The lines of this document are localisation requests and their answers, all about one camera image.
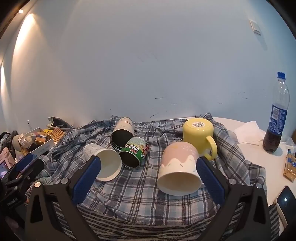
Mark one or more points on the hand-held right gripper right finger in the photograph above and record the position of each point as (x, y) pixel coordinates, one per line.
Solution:
(210, 183)

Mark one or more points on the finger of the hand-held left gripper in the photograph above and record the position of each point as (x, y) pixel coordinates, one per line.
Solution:
(25, 161)
(30, 169)

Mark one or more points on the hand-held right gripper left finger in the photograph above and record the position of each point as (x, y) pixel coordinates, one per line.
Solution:
(86, 177)

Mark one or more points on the pink and white cup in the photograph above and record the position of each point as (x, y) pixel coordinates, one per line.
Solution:
(179, 162)

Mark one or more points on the white paper cup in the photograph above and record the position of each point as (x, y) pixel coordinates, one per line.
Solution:
(107, 165)

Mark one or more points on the tall white tumbler cup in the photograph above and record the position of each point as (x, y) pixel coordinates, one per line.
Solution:
(123, 127)

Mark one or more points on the pink pouch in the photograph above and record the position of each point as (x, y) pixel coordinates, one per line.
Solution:
(5, 160)

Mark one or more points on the open white cardboard box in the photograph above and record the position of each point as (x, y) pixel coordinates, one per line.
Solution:
(45, 147)

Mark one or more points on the small orange box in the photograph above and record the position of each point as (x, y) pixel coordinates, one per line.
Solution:
(41, 139)

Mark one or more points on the yellow mug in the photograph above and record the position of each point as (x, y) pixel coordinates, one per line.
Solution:
(197, 135)

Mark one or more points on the blue plaid cloth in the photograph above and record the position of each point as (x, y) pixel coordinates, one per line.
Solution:
(138, 192)

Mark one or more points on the green tin can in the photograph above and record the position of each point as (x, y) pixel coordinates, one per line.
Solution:
(135, 149)

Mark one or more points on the white tissue paper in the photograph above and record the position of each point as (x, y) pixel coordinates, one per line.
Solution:
(249, 132)

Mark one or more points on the black smartphone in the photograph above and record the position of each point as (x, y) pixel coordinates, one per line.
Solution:
(286, 201)

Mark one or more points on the gold and blue snack packet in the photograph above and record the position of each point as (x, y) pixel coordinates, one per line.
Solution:
(291, 168)

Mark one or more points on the cola bottle blue cap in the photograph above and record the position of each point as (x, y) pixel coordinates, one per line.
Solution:
(276, 120)

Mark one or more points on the white wall socket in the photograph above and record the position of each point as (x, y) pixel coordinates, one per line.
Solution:
(29, 124)

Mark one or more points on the white wall switch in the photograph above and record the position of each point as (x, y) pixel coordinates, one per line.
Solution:
(255, 27)

